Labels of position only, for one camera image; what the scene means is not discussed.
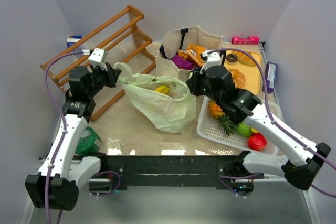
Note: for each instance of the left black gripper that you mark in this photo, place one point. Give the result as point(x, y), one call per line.
point(112, 74)

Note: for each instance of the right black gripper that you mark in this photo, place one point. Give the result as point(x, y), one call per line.
point(194, 86)

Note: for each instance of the orange snack packet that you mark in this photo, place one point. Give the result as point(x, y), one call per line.
point(193, 54)

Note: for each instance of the purple snack packet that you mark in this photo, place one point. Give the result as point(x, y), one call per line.
point(182, 63)

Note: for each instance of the light green plastic bag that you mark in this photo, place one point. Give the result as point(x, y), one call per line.
point(170, 113)

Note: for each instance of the yellow banana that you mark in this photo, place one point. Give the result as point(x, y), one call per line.
point(164, 89)

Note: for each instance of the beige canvas tote bag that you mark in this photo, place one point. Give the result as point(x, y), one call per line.
point(180, 40)

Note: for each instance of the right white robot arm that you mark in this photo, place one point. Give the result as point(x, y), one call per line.
point(303, 158)

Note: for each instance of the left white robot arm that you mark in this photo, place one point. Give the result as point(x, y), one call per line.
point(56, 185)

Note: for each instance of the chocolate donut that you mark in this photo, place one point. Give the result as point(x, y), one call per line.
point(231, 59)

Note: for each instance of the brown wooden rack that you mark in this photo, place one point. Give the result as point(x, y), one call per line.
point(123, 41)

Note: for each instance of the croissant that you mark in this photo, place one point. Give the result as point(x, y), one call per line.
point(244, 59)

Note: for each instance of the yellow tray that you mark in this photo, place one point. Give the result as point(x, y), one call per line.
point(252, 76)

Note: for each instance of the orange pineapple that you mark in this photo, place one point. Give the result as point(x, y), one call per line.
point(226, 123)

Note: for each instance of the white plastic basket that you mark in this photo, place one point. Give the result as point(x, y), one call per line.
point(210, 128)

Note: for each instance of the pink box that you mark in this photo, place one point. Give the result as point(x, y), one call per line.
point(251, 40)

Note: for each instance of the blue white carton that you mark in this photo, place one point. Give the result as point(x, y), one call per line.
point(71, 40)

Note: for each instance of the purple box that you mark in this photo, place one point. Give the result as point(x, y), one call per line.
point(270, 76)

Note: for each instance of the green custard apple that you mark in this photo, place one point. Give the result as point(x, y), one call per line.
point(244, 130)

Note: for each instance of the red apple right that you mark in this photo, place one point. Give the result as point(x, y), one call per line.
point(256, 142)

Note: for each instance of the dark green plastic bag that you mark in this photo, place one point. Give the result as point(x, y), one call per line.
point(89, 142)

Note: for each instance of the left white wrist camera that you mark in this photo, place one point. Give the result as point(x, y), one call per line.
point(97, 58)

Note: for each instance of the glazed ring bread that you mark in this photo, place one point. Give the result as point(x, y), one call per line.
point(238, 78)

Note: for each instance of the black base frame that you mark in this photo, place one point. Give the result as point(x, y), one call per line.
point(122, 172)

